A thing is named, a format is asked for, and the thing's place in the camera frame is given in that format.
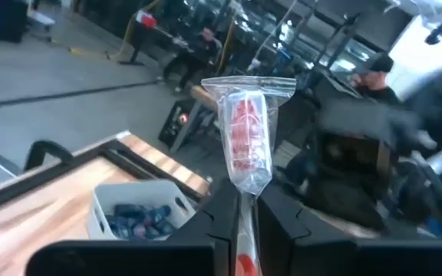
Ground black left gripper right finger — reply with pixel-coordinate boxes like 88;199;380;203
257;183;442;276

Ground person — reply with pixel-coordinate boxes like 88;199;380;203
162;25;223;94
349;52;402;107

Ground black table clamp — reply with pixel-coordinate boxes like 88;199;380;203
24;139;75;172

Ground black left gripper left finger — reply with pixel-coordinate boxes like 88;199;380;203
25;179;240;276

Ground grey plastic bin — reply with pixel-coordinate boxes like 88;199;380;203
86;179;197;241

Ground black table frame rails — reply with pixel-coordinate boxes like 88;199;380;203
0;136;211;216

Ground black computer case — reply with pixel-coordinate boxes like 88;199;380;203
157;98;207;151

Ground small black blue device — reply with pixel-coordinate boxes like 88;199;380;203
153;219;176;236

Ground red toothbrush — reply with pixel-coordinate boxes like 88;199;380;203
200;75;297;276

